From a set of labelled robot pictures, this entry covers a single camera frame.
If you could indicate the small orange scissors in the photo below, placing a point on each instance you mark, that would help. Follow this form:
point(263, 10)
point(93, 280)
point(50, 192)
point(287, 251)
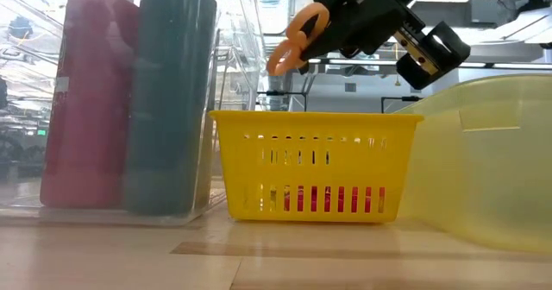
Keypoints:
point(295, 39)

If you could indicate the dark blue paint bottle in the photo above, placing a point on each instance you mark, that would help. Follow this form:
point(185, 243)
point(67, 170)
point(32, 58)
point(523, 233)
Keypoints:
point(172, 109)

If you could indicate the red paint bottle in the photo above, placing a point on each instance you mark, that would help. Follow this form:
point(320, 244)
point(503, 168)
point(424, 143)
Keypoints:
point(86, 130)

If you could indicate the long ceiling light bar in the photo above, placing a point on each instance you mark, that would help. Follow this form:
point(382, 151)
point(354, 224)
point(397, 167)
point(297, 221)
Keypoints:
point(509, 65)

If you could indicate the large translucent yellow bin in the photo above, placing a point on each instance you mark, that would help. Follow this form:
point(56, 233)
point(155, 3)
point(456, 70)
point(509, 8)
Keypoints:
point(496, 186)

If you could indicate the small yellow slotted basket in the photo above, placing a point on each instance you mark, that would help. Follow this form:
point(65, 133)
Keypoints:
point(233, 173)

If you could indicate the black ceiling fixture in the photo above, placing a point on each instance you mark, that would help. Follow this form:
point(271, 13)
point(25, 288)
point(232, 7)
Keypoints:
point(20, 27)

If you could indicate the clear plastic bin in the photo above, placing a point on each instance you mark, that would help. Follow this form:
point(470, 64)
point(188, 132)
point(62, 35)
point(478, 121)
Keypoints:
point(26, 212)

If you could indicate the wide black frame stand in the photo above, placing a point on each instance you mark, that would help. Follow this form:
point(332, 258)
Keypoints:
point(409, 98)

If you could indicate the narrow black frame stand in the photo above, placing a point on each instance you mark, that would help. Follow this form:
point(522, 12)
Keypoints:
point(293, 93)

